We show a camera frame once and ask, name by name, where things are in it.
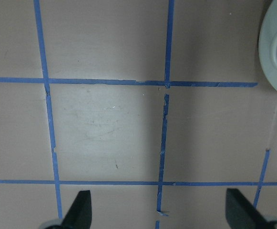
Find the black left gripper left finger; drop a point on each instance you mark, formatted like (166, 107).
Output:
(79, 214)

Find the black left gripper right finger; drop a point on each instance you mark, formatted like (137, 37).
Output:
(241, 214)

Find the brown paper table cover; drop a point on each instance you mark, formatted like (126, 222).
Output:
(155, 106)

